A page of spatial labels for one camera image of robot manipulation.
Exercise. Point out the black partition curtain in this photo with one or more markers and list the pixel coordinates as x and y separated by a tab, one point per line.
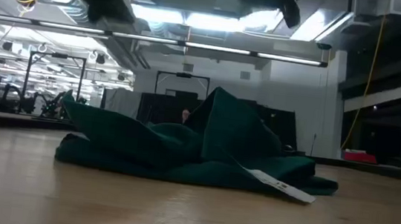
281	128
160	107

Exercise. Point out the white ceiling air unit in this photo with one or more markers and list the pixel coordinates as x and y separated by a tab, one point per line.
390	7

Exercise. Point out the gray wall vent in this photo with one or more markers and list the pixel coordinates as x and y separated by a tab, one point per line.
245	75
188	68

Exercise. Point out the red box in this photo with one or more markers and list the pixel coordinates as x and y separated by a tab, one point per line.
360	157

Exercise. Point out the black ceiling spotlight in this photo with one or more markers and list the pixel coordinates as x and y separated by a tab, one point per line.
7	45
100	58

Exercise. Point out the long ceiling light bar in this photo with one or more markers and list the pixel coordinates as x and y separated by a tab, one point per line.
145	38

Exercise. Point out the green microfiber towel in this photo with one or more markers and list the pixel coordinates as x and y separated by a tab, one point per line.
228	130

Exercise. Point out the gray hanging cloth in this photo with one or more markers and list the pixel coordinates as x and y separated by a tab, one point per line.
121	101

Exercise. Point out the gray ceiling junction box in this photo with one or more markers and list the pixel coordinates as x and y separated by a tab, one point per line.
227	1

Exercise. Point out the black metal frame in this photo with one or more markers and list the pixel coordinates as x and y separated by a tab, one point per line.
57	55
183	75

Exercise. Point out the black background robot arm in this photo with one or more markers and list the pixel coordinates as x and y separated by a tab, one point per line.
53	106
18	102

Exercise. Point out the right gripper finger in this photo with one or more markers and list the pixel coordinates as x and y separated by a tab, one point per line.
293	15

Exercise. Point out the person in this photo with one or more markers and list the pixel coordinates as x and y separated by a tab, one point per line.
185	116

